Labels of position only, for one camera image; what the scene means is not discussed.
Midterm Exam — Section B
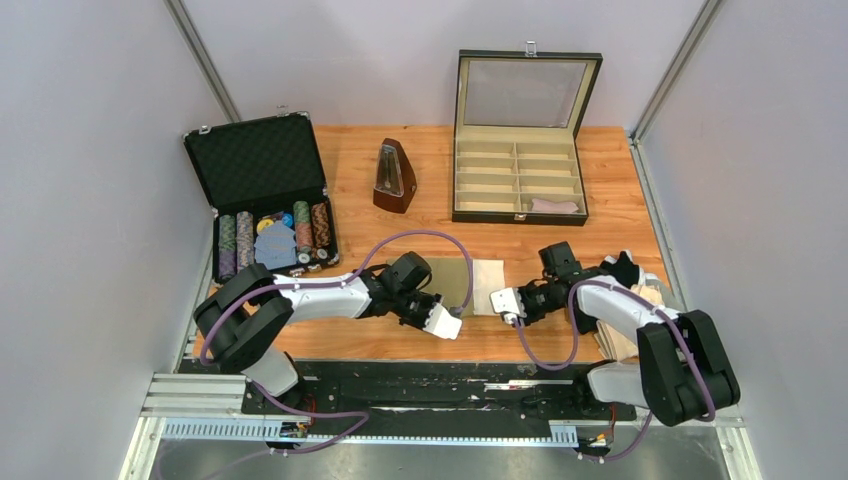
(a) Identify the olive green white underwear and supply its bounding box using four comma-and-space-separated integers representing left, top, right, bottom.
423, 257, 506, 317

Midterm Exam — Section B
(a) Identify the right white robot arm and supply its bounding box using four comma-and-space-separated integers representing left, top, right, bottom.
490, 242, 741, 426

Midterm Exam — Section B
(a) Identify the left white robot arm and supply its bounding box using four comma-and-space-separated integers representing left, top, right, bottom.
193, 252, 462, 413

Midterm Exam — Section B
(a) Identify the beige underwear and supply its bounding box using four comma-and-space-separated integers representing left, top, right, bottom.
594, 273, 666, 362

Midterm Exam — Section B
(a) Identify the black underwear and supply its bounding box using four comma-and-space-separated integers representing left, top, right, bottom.
570, 250, 645, 335

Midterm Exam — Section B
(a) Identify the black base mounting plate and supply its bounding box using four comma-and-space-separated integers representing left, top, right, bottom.
178, 357, 641, 440

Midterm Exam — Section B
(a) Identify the pink cloth in box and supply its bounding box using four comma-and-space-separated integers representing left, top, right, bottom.
531, 198, 580, 215

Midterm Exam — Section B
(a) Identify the wooden metronome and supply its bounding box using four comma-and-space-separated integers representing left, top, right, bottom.
373, 138, 418, 214

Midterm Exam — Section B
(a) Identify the orange black chip stack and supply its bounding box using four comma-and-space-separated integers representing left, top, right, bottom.
311, 203, 331, 259

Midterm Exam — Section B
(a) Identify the black compartment display box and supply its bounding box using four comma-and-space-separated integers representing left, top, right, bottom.
451, 41, 603, 226

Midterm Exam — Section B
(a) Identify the blue playing cards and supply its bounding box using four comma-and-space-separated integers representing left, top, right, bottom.
254, 221, 298, 270

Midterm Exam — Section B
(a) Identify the green red chip stack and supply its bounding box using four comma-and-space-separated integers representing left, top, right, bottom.
293, 200, 314, 264

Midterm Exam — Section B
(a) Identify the yellow dealer chip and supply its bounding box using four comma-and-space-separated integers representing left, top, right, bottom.
256, 218, 275, 233

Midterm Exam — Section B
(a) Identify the purple grey chip stack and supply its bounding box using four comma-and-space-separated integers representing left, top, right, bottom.
236, 211, 255, 272

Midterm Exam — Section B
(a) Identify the green purple chip stack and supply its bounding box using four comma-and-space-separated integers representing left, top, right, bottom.
218, 215, 237, 282

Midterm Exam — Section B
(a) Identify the black poker chip case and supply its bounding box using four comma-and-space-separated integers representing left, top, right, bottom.
182, 111, 341, 284

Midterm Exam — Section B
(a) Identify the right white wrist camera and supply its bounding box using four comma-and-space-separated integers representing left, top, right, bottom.
489, 287, 525, 326

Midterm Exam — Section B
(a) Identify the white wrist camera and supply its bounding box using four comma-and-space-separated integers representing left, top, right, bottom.
489, 287, 525, 326
423, 304, 463, 340

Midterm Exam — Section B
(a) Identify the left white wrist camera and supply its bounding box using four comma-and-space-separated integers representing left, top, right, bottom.
423, 304, 463, 340

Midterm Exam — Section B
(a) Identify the aluminium frame rail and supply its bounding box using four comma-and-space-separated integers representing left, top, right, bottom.
119, 374, 763, 480

